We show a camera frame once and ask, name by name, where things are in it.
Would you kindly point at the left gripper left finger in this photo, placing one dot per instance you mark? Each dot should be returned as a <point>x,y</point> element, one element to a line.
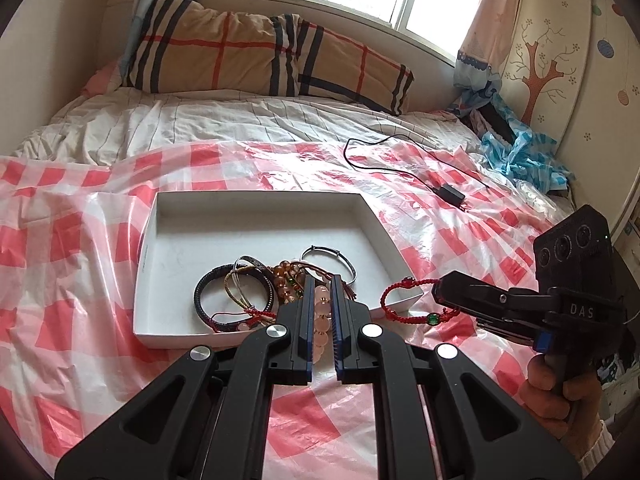
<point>206,416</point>

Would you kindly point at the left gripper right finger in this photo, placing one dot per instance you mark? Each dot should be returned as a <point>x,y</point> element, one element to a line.
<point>437,415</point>

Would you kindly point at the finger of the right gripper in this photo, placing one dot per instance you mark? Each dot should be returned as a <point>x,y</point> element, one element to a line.
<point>529,336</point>
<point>459,291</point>

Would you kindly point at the gold thin bangle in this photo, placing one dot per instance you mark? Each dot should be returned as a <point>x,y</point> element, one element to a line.
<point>233,286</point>

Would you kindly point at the silver bangle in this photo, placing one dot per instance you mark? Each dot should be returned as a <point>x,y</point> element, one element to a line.
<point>332,260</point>

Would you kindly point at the patterned thin bangle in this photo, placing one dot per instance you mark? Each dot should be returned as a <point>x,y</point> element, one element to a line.
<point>264,272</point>

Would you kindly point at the right hand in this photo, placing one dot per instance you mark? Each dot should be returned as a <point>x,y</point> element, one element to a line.
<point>568,410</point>

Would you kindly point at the blue plastic bag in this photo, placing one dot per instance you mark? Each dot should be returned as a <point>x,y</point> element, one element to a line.
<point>529,157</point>

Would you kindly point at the white shallow cardboard box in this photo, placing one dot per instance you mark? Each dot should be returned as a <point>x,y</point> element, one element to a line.
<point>191,233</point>

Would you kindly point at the wardrobe with tree decal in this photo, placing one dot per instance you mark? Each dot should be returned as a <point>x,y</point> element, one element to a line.
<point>573,75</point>

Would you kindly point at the right window curtain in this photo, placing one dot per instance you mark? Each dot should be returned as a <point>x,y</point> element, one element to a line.
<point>482,53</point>

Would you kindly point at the red white checkered plastic sheet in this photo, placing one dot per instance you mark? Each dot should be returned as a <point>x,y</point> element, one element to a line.
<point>99,263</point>

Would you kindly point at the white striped bed sheet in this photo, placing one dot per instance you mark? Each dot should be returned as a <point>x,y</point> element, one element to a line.
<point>127,122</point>

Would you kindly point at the pink pillow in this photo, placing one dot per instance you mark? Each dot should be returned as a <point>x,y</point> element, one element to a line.
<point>105,80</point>

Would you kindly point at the tan plaid pillow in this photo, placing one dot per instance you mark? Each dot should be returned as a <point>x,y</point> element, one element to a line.
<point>185,47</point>

